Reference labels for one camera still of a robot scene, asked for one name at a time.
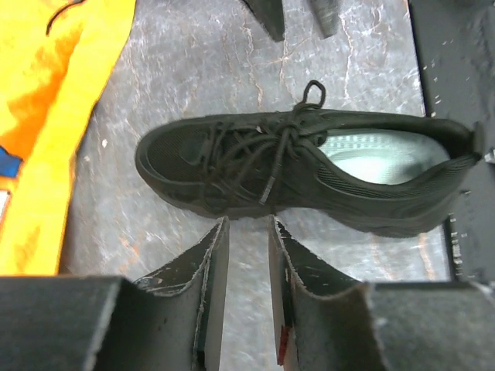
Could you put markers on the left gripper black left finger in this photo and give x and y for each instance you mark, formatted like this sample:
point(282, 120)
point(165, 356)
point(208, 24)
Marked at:
point(170, 319)

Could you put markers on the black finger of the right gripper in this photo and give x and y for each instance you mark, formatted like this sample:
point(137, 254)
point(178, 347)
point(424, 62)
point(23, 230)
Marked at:
point(327, 16)
point(270, 15)

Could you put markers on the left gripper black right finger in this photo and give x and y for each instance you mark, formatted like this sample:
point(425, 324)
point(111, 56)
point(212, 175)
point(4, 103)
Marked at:
point(327, 320)

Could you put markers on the black shoe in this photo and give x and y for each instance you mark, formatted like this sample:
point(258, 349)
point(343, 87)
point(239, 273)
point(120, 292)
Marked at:
point(388, 174)

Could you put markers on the orange Mickey pillow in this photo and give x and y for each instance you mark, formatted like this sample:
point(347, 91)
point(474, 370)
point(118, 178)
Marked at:
point(56, 59)

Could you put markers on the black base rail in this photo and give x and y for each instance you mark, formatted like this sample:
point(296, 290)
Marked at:
point(454, 45)

